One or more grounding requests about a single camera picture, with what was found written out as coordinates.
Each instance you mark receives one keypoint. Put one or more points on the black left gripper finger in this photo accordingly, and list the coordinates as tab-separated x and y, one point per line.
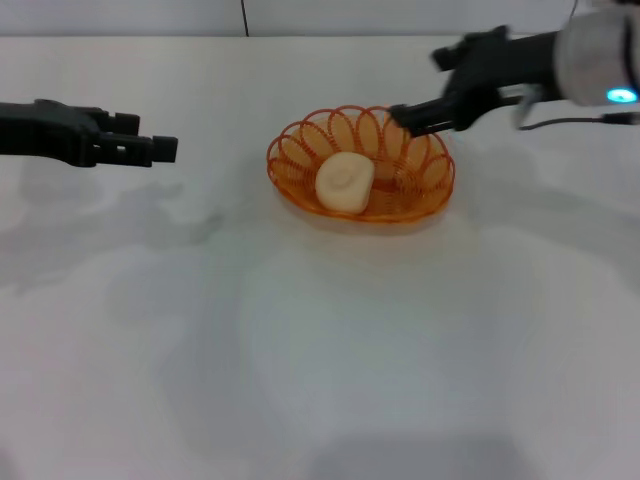
125	124
165	149

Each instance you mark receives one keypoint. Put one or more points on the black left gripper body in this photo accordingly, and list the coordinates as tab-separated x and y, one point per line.
50	132

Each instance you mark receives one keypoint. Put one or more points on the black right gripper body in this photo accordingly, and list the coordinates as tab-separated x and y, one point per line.
505	70

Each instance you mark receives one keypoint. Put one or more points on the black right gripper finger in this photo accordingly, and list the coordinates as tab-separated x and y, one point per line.
420	117
450	54

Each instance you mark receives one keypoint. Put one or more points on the orange woven plastic basket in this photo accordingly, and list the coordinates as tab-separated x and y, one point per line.
425	170

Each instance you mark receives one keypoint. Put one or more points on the beige round bun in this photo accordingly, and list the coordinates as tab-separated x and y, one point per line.
345	182

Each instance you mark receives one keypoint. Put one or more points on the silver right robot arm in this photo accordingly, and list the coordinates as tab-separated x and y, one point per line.
592	50

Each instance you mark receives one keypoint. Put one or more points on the grey metal wrist bracket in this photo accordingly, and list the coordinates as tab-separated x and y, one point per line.
529	102

